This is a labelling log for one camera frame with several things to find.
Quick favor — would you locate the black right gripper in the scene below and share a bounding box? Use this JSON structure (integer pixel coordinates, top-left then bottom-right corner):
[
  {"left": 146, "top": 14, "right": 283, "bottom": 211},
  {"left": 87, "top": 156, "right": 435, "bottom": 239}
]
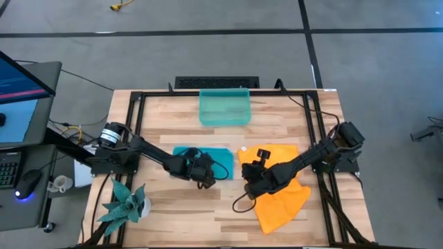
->
[{"left": 241, "top": 162, "right": 278, "bottom": 201}]

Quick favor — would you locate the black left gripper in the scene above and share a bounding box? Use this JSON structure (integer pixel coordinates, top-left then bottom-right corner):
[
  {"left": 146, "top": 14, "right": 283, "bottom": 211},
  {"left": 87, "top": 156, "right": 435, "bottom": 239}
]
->
[{"left": 186, "top": 154, "right": 217, "bottom": 190}]

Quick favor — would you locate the teal microfiber towel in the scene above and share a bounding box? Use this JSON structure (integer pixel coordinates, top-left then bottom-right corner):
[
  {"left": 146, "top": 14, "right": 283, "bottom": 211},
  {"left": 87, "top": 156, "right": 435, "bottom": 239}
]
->
[{"left": 172, "top": 146, "right": 235, "bottom": 181}]

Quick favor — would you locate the orange microfiber towel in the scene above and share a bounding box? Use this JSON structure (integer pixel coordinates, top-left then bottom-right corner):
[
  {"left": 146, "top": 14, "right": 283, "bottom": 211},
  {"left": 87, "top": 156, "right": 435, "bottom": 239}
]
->
[{"left": 237, "top": 144, "right": 312, "bottom": 236}]

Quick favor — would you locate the teal translucent plastic basket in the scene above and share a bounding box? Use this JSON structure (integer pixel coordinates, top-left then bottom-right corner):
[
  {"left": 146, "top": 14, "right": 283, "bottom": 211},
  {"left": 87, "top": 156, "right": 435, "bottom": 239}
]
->
[{"left": 198, "top": 87, "right": 251, "bottom": 127}]

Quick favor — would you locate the artificial teal potted plant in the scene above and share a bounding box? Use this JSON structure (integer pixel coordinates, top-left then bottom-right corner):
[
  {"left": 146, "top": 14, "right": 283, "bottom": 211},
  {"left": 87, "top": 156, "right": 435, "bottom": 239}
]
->
[{"left": 97, "top": 178, "right": 152, "bottom": 237}]

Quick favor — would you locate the black perforated floor vent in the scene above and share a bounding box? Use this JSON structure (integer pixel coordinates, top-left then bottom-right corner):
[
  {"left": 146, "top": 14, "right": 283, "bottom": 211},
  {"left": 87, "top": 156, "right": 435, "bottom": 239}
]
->
[{"left": 174, "top": 76, "right": 260, "bottom": 90}]

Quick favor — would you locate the white paper sheet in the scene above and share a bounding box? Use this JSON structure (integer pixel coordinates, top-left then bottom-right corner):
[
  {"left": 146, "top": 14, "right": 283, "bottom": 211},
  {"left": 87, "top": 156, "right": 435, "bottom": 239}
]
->
[{"left": 73, "top": 158, "right": 93, "bottom": 188}]

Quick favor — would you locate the clear glass mug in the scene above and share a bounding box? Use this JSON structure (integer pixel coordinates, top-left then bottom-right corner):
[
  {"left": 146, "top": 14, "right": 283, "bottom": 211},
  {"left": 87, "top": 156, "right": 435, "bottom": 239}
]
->
[{"left": 46, "top": 175, "right": 74, "bottom": 194}]

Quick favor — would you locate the black computer mouse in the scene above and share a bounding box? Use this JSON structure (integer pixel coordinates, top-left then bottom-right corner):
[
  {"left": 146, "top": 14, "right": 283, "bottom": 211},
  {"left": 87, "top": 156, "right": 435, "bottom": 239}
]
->
[{"left": 15, "top": 169, "right": 43, "bottom": 201}]

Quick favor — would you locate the grey tripod base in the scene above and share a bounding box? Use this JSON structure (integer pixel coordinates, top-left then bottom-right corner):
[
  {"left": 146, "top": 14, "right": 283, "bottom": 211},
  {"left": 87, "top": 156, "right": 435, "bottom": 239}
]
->
[{"left": 410, "top": 116, "right": 443, "bottom": 142}]

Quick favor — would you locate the grey computer desk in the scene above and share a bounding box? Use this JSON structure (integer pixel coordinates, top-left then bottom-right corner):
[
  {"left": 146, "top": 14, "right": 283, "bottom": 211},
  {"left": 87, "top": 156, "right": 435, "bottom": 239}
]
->
[{"left": 0, "top": 61, "right": 63, "bottom": 232}]

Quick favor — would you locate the black keyboard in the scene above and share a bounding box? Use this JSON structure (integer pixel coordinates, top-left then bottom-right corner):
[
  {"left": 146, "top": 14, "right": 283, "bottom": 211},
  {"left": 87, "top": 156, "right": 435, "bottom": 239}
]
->
[{"left": 0, "top": 151, "right": 21, "bottom": 190}]

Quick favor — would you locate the computer monitor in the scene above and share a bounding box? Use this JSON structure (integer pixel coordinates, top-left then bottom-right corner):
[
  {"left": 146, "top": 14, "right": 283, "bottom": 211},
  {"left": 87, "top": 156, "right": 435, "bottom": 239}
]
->
[{"left": 0, "top": 50, "right": 62, "bottom": 149}]

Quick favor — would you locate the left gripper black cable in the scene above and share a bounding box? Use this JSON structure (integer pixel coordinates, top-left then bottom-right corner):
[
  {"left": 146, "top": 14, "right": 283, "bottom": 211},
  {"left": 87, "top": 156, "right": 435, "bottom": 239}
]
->
[{"left": 206, "top": 159, "right": 230, "bottom": 181}]

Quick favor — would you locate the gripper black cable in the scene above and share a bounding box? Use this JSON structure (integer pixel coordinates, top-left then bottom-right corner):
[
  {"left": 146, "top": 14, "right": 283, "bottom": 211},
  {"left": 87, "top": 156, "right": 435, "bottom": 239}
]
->
[
  {"left": 232, "top": 192, "right": 257, "bottom": 214},
  {"left": 206, "top": 159, "right": 230, "bottom": 181}
]

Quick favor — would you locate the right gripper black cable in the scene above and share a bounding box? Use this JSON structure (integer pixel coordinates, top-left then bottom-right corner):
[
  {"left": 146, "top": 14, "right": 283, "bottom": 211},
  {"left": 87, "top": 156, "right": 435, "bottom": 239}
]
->
[{"left": 232, "top": 192, "right": 257, "bottom": 214}]

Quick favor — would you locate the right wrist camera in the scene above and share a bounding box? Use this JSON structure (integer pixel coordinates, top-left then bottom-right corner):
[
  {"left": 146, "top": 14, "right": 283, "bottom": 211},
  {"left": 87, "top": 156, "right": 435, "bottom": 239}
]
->
[{"left": 256, "top": 148, "right": 272, "bottom": 170}]

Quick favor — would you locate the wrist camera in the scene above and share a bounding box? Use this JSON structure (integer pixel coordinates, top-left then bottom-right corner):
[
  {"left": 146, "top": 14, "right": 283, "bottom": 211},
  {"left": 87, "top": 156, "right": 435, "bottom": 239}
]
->
[
  {"left": 182, "top": 147, "right": 204, "bottom": 160},
  {"left": 256, "top": 148, "right": 272, "bottom": 170}
]

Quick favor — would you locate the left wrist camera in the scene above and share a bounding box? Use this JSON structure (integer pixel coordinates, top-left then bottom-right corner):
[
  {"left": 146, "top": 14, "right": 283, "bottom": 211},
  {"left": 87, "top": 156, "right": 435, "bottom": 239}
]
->
[{"left": 182, "top": 147, "right": 204, "bottom": 160}]

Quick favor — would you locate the black aluminium table frame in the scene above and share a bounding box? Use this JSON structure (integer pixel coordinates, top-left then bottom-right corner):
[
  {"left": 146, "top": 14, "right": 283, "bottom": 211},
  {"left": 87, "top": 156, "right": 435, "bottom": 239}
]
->
[{"left": 79, "top": 89, "right": 378, "bottom": 248}]

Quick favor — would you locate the long black frame cable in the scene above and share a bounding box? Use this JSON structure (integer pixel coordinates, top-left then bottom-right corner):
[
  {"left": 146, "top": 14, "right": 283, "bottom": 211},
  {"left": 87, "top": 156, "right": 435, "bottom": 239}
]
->
[{"left": 275, "top": 78, "right": 342, "bottom": 127}]

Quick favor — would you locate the yellow cable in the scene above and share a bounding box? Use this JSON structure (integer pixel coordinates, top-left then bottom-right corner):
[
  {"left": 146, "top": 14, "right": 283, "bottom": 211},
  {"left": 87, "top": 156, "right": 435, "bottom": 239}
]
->
[
  {"left": 110, "top": 0, "right": 134, "bottom": 11},
  {"left": 61, "top": 124, "right": 84, "bottom": 143}
]

